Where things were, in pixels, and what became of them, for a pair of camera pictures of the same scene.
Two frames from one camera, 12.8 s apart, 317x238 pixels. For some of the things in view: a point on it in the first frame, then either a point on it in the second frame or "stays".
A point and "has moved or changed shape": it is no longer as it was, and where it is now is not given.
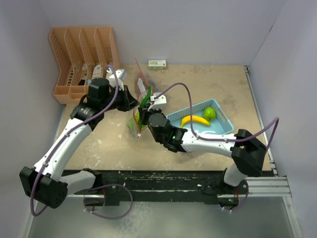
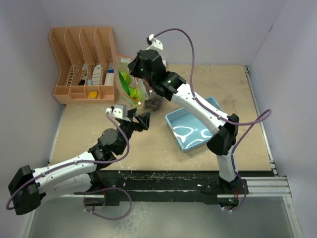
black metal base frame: [115, 186] stays
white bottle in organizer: [97, 72] stays
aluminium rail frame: [272, 186] stays
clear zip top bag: [139, 125] has moved or changed shape
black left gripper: [128, 100] → [142, 119]
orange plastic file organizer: [82, 54] stays
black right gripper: [144, 113] → [133, 66]
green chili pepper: [146, 97] has moved or changed shape
